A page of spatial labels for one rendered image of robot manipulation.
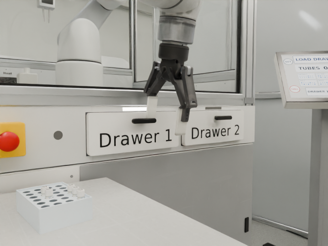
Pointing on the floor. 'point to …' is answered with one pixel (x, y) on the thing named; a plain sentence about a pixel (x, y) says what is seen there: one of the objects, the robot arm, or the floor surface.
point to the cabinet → (171, 183)
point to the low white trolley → (112, 222)
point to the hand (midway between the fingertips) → (164, 123)
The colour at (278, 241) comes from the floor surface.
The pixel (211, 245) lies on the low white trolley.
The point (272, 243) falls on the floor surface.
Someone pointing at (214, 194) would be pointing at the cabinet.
